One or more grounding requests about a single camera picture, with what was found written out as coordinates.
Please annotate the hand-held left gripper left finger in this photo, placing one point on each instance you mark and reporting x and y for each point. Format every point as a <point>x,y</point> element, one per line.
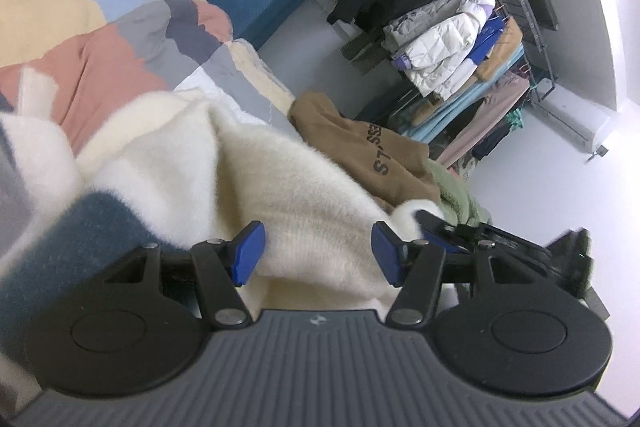
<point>247,254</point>

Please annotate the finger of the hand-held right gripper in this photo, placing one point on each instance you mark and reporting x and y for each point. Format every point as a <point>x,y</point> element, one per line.
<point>450,229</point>
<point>440,243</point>

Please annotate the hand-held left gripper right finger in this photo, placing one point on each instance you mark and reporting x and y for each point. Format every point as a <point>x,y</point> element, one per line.
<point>387,253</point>

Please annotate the white and blue fluffy sweater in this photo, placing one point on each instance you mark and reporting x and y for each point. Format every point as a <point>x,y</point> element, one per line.
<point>280,187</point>

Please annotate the green fleece garment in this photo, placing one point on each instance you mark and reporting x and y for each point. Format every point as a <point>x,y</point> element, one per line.
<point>460,202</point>

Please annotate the light blue hanging garment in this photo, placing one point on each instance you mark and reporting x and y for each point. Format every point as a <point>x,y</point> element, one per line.
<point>450,117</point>

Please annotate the brown printed hoodie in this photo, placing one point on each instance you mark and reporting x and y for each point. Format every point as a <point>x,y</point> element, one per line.
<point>350,142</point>

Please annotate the pink hanging garment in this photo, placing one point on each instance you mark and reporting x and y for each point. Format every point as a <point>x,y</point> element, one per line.
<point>495,117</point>

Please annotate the teal hanging garment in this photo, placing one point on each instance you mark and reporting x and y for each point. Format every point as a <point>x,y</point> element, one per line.
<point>515,119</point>

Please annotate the white air conditioner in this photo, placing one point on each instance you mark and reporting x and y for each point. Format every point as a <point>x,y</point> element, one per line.
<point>575,117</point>

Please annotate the white puffer jacket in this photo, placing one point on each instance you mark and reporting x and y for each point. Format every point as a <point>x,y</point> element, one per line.
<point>440,52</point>

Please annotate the tan hanging garment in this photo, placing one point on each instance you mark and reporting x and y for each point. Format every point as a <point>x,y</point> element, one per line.
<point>505,52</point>

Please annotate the blue and white jacket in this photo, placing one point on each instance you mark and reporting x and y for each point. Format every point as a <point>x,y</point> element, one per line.
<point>487,44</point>

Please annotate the olive hanging garment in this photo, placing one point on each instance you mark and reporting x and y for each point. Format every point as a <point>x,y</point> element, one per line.
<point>365,52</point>

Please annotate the patchwork quilt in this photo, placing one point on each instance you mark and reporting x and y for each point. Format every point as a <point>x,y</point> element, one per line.
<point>115,57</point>

